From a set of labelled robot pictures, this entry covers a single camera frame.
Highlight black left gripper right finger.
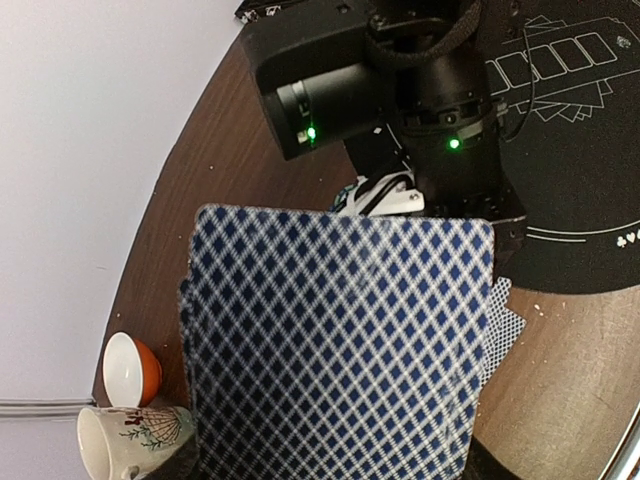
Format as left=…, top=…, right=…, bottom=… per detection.
left=464, top=439, right=520, bottom=480

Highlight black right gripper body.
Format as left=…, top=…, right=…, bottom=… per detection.
left=429, top=184, right=527, bottom=279

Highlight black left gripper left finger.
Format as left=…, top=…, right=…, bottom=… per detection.
left=149, top=435, right=199, bottom=480

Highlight grey playing card deck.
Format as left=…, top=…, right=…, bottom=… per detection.
left=180, top=204, right=494, bottom=479

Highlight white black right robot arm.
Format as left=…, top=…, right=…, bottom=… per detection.
left=235, top=1, right=527, bottom=273

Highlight white floral ceramic mug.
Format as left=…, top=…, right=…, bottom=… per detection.
left=76, top=406, right=195, bottom=479

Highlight orange white ceramic bowl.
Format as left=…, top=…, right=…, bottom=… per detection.
left=102, top=331, right=163, bottom=408

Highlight round black poker mat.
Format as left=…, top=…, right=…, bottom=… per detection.
left=478, top=1, right=639, bottom=294

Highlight black poker chip case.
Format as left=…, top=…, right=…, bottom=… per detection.
left=235, top=0, right=302, bottom=24

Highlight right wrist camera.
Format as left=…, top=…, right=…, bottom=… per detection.
left=329, top=171, right=426, bottom=217

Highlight left aluminium corner post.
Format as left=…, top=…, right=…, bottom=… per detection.
left=0, top=399, right=96, bottom=421

